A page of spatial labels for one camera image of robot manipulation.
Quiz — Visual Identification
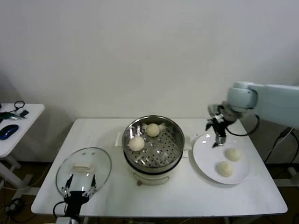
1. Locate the thin black cable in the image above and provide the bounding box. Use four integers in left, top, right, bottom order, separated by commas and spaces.
266, 137, 285, 165

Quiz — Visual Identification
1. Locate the white stand base frame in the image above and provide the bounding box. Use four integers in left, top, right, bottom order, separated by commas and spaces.
273, 167, 299, 189

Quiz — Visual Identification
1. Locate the white electric cooker base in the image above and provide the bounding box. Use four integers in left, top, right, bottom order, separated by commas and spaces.
115, 132, 191, 187

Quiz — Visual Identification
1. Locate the white side table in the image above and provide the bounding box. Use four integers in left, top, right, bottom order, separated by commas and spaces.
0, 103, 46, 196

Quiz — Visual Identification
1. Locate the white floor power strip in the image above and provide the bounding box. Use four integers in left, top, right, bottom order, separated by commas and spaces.
6, 198, 24, 213

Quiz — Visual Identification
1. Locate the white steamed baozi bun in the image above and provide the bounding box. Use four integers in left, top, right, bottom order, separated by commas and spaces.
146, 123, 161, 138
129, 137, 145, 152
225, 147, 242, 161
216, 161, 235, 177

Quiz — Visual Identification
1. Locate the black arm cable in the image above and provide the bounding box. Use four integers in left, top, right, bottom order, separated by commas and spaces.
224, 114, 261, 136
52, 200, 69, 221

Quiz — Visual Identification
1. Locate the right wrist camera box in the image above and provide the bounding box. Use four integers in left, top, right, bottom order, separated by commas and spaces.
207, 105, 221, 116

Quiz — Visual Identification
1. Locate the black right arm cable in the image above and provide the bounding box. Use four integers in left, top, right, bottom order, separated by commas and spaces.
224, 114, 261, 136

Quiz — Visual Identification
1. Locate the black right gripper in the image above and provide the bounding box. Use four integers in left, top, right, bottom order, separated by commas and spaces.
205, 116, 228, 148

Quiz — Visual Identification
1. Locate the black cable adapter box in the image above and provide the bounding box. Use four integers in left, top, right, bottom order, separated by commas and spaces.
279, 127, 292, 139

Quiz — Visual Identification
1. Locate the blue computer mouse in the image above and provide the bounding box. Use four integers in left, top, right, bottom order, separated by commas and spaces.
0, 124, 20, 140

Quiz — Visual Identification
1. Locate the white cable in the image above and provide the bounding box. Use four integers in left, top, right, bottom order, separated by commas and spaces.
265, 127, 296, 162

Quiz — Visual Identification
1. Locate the glass lid with white handle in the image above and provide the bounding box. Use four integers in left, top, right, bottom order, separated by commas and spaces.
55, 147, 113, 199

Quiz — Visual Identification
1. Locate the stainless steel steamer basket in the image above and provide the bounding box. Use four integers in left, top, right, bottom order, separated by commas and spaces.
116, 114, 192, 175

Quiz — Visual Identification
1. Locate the white round plate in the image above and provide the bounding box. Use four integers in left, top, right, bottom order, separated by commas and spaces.
192, 133, 252, 185

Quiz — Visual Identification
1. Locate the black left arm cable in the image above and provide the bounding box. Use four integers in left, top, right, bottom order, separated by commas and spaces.
52, 200, 69, 221

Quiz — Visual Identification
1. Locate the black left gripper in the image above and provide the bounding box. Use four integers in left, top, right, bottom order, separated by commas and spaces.
61, 174, 97, 217

